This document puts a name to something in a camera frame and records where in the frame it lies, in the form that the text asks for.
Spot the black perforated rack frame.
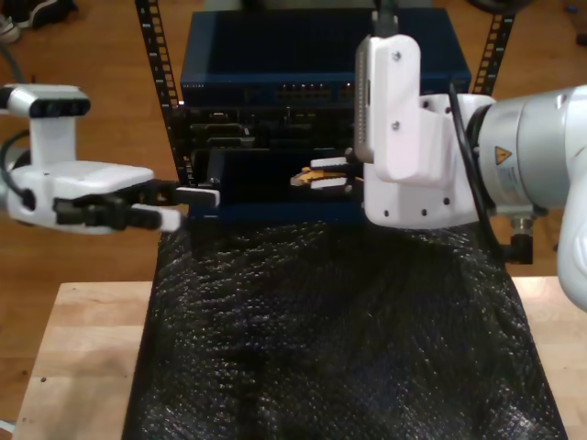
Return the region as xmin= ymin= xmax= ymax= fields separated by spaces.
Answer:
xmin=134 ymin=0 xmax=522 ymax=205

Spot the black rack shelf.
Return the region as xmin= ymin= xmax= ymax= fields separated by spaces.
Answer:
xmin=183 ymin=147 xmax=366 ymax=207

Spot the black bubble mat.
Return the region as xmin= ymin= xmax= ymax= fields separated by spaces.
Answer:
xmin=121 ymin=219 xmax=568 ymax=440

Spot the blue metal base panel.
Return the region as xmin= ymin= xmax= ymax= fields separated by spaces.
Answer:
xmin=186 ymin=201 xmax=368 ymax=224

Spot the thick black camera cable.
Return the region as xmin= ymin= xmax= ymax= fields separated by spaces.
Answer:
xmin=371 ymin=0 xmax=401 ymax=39

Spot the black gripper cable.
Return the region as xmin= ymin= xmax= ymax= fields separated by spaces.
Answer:
xmin=448 ymin=81 xmax=537 ymax=266
xmin=0 ymin=130 xmax=36 ymax=215

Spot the blue network switch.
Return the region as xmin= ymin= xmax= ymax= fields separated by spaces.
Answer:
xmin=180 ymin=8 xmax=473 ymax=109

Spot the grey camera cable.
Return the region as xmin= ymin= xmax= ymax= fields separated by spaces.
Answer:
xmin=0 ymin=45 xmax=24 ymax=86

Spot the yellow network cable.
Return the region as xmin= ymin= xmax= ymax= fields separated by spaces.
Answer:
xmin=288 ymin=166 xmax=366 ymax=185

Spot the white sneaker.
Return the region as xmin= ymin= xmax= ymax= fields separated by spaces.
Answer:
xmin=0 ymin=13 xmax=22 ymax=45

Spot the black rack server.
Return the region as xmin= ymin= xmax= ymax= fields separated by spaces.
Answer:
xmin=167 ymin=105 xmax=363 ymax=151

